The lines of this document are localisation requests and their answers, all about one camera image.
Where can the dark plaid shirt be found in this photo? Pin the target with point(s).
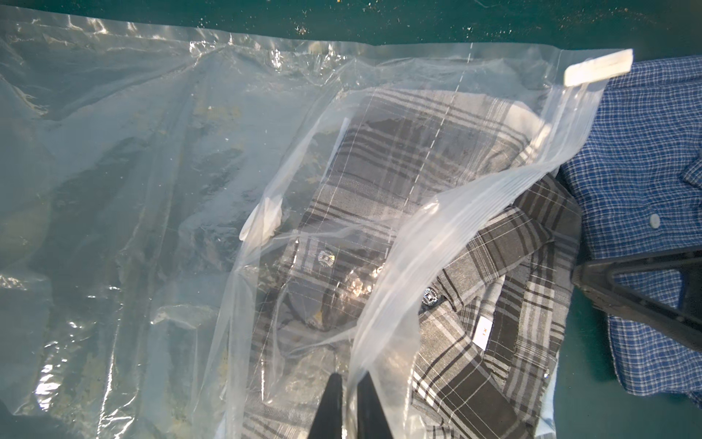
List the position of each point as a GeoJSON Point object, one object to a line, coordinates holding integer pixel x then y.
{"type": "Point", "coordinates": [420, 236]}

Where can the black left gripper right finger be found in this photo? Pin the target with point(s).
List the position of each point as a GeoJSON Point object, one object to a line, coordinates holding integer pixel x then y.
{"type": "Point", "coordinates": [372, 421]}

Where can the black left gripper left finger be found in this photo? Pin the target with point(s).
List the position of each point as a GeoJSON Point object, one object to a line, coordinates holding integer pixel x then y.
{"type": "Point", "coordinates": [328, 421]}

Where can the clear plastic vacuum bag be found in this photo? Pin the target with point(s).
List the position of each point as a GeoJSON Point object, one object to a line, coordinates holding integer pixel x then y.
{"type": "Point", "coordinates": [132, 157]}

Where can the blue checked shirt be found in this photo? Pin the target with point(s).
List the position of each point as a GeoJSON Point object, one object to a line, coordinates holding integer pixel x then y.
{"type": "Point", "coordinates": [637, 180]}

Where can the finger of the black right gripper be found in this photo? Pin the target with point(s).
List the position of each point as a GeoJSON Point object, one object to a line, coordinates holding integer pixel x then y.
{"type": "Point", "coordinates": [598, 281]}

